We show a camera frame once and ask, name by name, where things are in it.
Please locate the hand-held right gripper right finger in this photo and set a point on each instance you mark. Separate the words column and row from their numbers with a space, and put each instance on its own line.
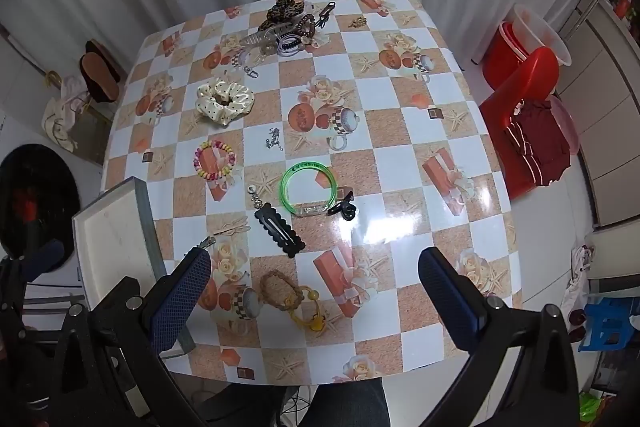
column 450, row 297

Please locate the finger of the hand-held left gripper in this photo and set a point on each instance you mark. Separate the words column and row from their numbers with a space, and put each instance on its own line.
column 45, row 257

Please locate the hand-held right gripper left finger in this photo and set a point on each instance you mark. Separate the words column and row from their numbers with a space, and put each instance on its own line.
column 182, row 297

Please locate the white tray with grey rim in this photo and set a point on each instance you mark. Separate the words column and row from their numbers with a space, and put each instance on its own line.
column 110, row 247

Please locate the black scalloped snap hair clip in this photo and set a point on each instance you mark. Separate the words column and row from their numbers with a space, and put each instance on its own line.
column 280, row 229

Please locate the small black hair clip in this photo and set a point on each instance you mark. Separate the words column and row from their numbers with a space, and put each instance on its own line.
column 345, row 207

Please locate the green plastic bangle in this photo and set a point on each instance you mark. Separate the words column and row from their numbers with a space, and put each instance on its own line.
column 307, row 189

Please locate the black round object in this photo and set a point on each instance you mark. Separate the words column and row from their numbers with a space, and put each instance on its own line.
column 45, row 187

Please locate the dark red object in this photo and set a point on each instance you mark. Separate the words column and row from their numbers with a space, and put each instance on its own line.
column 578, row 319

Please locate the cream tote bag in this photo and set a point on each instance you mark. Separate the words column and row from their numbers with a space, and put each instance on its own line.
column 60, row 122

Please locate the white plastic bag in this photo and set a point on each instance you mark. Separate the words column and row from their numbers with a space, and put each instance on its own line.
column 580, row 257

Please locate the person's legs in jeans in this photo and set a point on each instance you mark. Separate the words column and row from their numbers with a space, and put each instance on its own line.
column 345, row 407

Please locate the blue plastic stool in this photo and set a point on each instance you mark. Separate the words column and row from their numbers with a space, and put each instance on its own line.
column 605, row 322

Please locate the checkered printed tablecloth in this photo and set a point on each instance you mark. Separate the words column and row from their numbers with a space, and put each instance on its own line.
column 380, row 147

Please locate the maroon striped garment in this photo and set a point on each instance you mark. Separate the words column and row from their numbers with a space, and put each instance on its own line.
column 540, row 142

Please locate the green plastic bag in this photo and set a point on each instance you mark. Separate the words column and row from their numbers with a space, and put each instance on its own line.
column 592, row 409

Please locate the brown slipper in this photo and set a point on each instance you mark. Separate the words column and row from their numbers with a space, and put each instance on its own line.
column 107, row 49
column 97, row 77

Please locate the cream polka-dot scrunchie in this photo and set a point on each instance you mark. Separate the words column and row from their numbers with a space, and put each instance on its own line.
column 224, row 99

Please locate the pink plastic basin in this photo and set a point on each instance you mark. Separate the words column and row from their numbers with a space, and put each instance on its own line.
column 570, row 127

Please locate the clear keyring with clasp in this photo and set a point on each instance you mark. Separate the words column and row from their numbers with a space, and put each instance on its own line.
column 250, row 69

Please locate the red plastic chair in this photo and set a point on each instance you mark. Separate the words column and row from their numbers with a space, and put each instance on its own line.
column 530, row 72

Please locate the red plastic bucket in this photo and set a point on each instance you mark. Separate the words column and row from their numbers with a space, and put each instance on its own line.
column 500, row 57

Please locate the beige cabinet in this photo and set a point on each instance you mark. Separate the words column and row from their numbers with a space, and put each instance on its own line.
column 615, row 107

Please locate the transparent claw clip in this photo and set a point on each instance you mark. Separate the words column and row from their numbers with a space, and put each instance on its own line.
column 257, row 39

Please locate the red and clear buckets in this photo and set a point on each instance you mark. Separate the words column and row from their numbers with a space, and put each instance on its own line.
column 535, row 27

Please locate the small gold trinket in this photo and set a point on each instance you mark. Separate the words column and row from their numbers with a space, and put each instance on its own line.
column 357, row 23

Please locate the leopard print claw clip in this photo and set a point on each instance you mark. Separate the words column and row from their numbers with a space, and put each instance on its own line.
column 282, row 9

